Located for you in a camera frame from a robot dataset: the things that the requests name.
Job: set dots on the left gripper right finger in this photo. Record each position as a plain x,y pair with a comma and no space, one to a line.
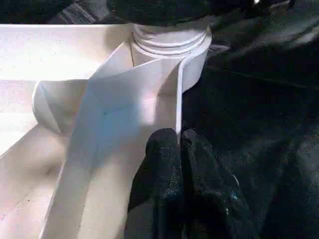
214,199

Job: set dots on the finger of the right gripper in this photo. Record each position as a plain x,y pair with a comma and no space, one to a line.
174,11

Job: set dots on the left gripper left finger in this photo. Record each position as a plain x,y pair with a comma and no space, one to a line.
159,194

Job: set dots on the white plastic table leg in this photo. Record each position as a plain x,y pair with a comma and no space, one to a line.
169,37

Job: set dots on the white plastic table top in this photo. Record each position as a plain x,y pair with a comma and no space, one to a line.
50,55

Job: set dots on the black plastic mat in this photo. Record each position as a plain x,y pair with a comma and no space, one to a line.
264,124

